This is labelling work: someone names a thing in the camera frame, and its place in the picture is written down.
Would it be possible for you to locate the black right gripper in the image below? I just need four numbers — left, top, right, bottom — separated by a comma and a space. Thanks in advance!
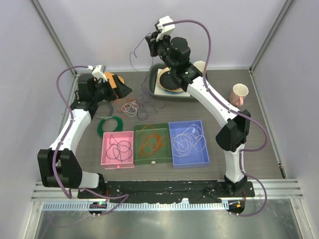
145, 31, 176, 73

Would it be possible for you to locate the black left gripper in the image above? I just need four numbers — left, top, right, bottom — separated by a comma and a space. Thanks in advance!
92, 75, 132, 103

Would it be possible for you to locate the orange cable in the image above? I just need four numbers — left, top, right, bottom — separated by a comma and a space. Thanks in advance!
112, 98, 135, 113
136, 123, 170, 159

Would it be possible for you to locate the white cable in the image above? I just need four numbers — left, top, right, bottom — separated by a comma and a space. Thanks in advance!
171, 121, 207, 157
121, 100, 140, 118

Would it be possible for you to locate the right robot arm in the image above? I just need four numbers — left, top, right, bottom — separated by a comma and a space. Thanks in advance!
145, 32, 250, 197

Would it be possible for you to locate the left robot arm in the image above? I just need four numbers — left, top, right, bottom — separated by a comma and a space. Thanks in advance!
37, 73, 133, 199

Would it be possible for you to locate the wooden cutting board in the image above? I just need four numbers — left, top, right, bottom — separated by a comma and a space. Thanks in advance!
104, 72, 125, 89

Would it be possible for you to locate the dark green tray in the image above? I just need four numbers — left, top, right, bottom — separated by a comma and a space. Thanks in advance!
148, 63, 197, 102

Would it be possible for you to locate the white square plate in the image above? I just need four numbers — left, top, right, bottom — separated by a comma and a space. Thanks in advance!
154, 69, 190, 98

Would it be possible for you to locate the black and tan plate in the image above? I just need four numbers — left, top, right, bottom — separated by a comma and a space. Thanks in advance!
157, 67, 183, 93

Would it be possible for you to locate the pink box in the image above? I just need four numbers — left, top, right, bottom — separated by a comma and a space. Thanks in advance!
101, 131, 135, 169

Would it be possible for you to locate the yellow mug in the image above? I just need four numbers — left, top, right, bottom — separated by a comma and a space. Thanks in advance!
193, 61, 206, 75

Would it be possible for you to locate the green box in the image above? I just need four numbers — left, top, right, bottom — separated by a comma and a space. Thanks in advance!
134, 123, 172, 165

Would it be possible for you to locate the blue box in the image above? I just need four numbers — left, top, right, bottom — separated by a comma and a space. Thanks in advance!
168, 120, 210, 169

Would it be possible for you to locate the pink mug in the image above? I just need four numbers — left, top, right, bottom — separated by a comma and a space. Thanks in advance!
229, 84, 249, 107

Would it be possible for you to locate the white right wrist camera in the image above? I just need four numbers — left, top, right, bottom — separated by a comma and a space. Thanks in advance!
155, 16, 175, 41

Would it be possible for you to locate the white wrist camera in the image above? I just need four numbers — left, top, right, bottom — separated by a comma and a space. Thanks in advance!
155, 16, 175, 41
87, 64, 107, 81

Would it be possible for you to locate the grey cable coil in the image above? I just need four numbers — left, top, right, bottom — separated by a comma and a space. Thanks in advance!
94, 103, 114, 120

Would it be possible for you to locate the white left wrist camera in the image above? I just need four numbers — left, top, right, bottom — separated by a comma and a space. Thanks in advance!
87, 64, 107, 81

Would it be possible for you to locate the green cable coil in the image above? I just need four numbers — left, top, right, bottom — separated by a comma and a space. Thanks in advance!
97, 116, 125, 138

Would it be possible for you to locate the aluminium corner post left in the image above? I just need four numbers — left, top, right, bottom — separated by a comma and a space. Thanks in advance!
29, 0, 73, 67

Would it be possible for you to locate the aluminium corner post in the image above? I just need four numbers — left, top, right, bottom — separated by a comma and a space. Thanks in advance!
249, 0, 296, 73
29, 0, 73, 67

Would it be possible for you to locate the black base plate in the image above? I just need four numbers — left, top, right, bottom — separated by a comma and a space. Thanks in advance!
93, 180, 255, 204

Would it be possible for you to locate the white slotted cable duct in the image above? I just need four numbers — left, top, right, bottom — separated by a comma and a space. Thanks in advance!
42, 200, 229, 211

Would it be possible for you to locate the aluminium corner post right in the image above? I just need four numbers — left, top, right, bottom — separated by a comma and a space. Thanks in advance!
249, 0, 296, 73

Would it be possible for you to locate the aluminium front rail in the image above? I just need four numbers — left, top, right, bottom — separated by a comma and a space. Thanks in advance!
31, 179, 304, 202

